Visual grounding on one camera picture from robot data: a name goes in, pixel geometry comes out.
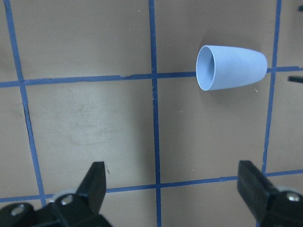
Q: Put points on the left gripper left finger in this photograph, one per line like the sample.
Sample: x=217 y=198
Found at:
x=77 y=209

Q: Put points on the light blue plastic cup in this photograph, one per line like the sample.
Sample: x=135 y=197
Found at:
x=223 y=67

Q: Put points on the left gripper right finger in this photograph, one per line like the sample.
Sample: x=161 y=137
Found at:
x=271 y=206

